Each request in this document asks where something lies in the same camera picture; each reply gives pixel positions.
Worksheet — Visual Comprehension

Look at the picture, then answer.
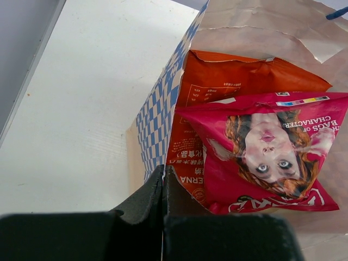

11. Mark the pink hand cooked chips bag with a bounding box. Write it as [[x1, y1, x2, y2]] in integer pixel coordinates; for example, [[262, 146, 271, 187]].
[[176, 91, 347, 214]]

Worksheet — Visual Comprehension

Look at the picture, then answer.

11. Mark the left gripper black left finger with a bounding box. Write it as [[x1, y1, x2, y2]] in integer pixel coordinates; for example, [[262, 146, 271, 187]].
[[1, 165, 164, 260]]

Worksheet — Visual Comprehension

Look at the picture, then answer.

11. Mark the blue checkered paper bag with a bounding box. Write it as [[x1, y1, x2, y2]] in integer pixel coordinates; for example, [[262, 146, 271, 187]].
[[126, 1, 347, 260]]

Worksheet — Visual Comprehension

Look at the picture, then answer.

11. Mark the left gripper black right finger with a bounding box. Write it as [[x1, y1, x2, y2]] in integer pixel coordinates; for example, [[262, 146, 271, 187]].
[[163, 165, 304, 260]]

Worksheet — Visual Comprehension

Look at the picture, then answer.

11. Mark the orange Lerna cassava chips bag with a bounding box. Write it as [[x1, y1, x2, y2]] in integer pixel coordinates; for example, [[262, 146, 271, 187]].
[[167, 50, 331, 207]]

